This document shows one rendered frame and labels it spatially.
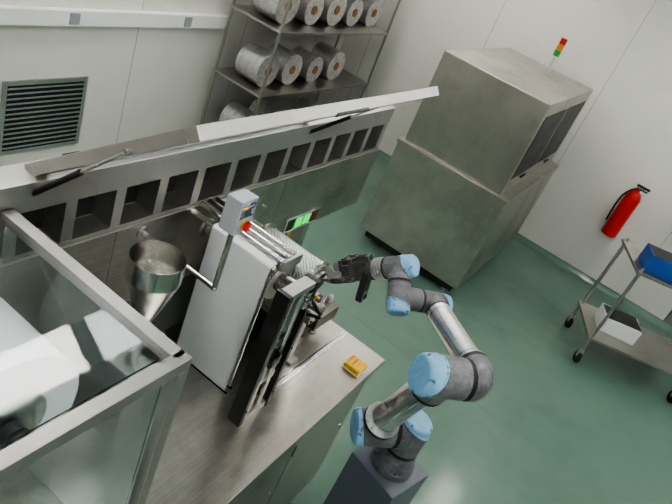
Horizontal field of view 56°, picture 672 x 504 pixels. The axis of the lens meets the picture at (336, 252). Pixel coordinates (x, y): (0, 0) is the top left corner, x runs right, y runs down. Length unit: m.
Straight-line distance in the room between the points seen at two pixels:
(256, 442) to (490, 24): 5.19
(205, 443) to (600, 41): 5.18
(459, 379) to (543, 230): 5.03
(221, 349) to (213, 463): 0.36
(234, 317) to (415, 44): 5.17
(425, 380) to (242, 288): 0.65
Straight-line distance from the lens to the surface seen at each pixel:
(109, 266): 1.88
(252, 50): 5.42
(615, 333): 5.33
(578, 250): 6.61
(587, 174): 6.43
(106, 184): 1.69
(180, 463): 1.97
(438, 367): 1.65
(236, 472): 2.00
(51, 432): 1.09
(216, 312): 2.06
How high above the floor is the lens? 2.45
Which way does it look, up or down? 30 degrees down
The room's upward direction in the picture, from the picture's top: 23 degrees clockwise
